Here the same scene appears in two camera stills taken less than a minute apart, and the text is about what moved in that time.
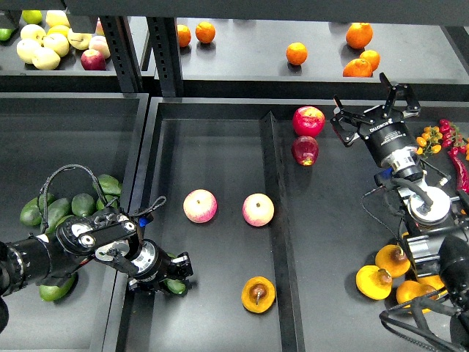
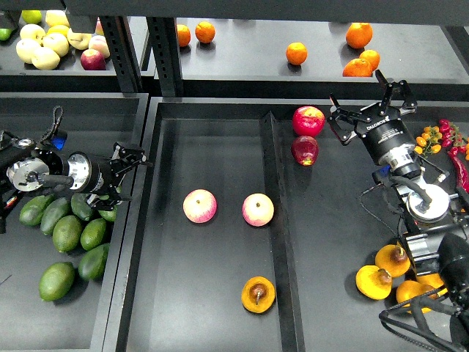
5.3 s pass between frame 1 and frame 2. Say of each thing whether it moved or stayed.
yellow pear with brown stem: stayed
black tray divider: stayed
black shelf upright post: stayed
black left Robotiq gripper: moved
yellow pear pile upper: stayed
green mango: moved
